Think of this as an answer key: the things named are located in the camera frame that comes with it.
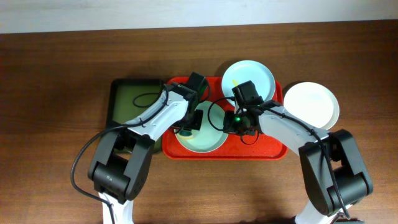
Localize green yellow sponge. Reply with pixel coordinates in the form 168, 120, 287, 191
177, 129, 195, 139

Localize light green plate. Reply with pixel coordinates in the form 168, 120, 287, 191
176, 101, 228, 153

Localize white plate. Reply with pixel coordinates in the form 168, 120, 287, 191
284, 82, 340, 129

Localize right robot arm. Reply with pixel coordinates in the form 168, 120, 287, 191
223, 101, 373, 223

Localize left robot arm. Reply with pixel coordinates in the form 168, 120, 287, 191
88, 83, 206, 223

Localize red tray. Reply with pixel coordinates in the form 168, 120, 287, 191
162, 77, 288, 161

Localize dark green tray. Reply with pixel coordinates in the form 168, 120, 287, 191
105, 78, 165, 155

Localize light blue plate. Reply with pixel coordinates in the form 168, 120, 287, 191
221, 60, 276, 101

